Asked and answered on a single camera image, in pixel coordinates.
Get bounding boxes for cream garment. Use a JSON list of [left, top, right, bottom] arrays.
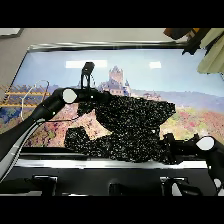
[[196, 27, 224, 76]]

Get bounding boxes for black speckled garment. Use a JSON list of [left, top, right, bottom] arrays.
[[63, 94, 178, 164]]

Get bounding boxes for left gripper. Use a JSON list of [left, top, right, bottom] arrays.
[[79, 88, 113, 105]]

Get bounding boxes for white and brown clothes hanger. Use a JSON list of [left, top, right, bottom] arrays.
[[19, 79, 51, 121]]

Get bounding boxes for brown garment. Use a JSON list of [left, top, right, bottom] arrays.
[[162, 27, 193, 41]]

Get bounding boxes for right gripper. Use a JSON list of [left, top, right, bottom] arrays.
[[163, 133, 198, 156]]

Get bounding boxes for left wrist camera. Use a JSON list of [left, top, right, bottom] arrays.
[[80, 61, 96, 90]]

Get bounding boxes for silver frame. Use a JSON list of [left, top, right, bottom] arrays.
[[0, 151, 224, 197]]

